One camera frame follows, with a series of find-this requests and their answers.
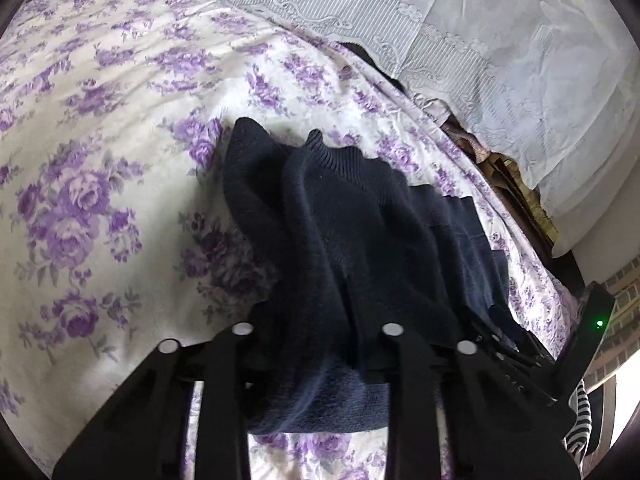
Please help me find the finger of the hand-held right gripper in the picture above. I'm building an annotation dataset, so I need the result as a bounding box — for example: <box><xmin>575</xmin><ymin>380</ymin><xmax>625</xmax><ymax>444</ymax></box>
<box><xmin>470</xmin><ymin>305</ymin><xmax>555</xmax><ymax>367</ymax></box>

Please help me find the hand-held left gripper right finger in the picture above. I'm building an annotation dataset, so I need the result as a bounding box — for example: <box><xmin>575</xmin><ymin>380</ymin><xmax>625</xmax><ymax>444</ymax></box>
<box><xmin>380</xmin><ymin>322</ymin><xmax>583</xmax><ymax>480</ymax></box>

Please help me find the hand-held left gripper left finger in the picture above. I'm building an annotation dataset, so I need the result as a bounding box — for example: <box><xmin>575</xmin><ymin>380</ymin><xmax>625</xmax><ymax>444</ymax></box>
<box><xmin>52</xmin><ymin>322</ymin><xmax>257</xmax><ymax>480</ymax></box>

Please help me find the navy knit sweater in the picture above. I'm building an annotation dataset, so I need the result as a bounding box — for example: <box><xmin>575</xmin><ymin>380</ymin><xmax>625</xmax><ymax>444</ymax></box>
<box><xmin>222</xmin><ymin>116</ymin><xmax>526</xmax><ymax>435</ymax></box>

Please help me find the brown gold cloth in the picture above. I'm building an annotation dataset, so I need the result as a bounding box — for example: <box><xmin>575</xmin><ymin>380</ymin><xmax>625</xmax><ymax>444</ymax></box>
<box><xmin>440</xmin><ymin>115</ymin><xmax>560</xmax><ymax>250</ymax></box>

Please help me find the pale satin cloth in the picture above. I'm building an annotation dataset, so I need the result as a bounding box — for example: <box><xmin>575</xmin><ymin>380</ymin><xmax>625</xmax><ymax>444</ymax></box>
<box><xmin>412</xmin><ymin>94</ymin><xmax>453</xmax><ymax>122</ymax></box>

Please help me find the purple floral bed sheet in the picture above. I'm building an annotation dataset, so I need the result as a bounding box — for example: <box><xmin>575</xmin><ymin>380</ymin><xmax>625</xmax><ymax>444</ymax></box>
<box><xmin>0</xmin><ymin>0</ymin><xmax>586</xmax><ymax>480</ymax></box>

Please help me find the dark cloth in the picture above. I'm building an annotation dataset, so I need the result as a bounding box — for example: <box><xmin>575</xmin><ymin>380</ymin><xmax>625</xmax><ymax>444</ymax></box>
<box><xmin>337</xmin><ymin>41</ymin><xmax>412</xmax><ymax>95</ymax></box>

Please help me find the white lace cloth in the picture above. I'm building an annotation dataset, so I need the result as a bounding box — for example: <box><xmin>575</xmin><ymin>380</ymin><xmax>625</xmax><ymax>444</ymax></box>
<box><xmin>115</xmin><ymin>0</ymin><xmax>640</xmax><ymax>256</ymax></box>

